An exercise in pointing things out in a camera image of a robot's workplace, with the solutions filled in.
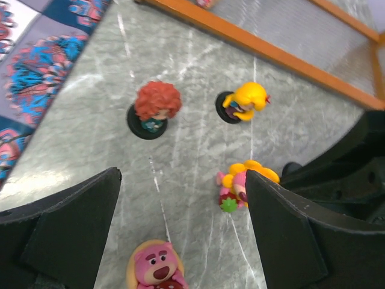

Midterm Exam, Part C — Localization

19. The yellow duck figurine toy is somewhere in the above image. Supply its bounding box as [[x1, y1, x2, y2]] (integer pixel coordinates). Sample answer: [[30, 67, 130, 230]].
[[215, 82, 270, 124]]

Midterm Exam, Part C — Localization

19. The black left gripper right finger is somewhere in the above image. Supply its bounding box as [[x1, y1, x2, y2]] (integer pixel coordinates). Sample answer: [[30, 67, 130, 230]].
[[246, 171, 384, 288]]

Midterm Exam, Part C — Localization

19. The strawberry cake toy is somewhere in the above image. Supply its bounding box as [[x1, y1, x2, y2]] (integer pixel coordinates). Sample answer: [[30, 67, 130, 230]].
[[196, 0, 218, 9]]

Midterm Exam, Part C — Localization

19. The red-haired figurine toy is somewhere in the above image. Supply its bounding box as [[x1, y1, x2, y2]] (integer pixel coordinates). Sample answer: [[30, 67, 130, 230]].
[[126, 81, 182, 140]]

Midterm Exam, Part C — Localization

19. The patterned table runner cloth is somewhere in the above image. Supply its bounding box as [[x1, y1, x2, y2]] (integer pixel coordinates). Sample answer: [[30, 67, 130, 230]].
[[1, 1, 111, 183]]

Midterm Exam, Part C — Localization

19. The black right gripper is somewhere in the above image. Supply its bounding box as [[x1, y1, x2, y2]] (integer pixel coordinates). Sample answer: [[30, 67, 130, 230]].
[[280, 111, 384, 225]]

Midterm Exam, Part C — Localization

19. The pink bear clover toy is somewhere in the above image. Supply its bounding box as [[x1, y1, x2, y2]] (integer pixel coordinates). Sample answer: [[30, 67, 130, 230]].
[[126, 239, 189, 289]]

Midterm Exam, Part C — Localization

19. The pink sunflower pig toy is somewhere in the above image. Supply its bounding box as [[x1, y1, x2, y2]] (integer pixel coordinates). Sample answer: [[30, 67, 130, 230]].
[[216, 160, 280, 213]]

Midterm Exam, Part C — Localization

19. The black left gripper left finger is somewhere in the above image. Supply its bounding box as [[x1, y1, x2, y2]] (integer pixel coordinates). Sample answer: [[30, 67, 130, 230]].
[[1, 167, 122, 288]]

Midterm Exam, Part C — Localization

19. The orange wooden two-tier shelf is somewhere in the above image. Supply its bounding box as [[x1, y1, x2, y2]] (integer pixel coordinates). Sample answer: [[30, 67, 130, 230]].
[[148, 1, 384, 110]]

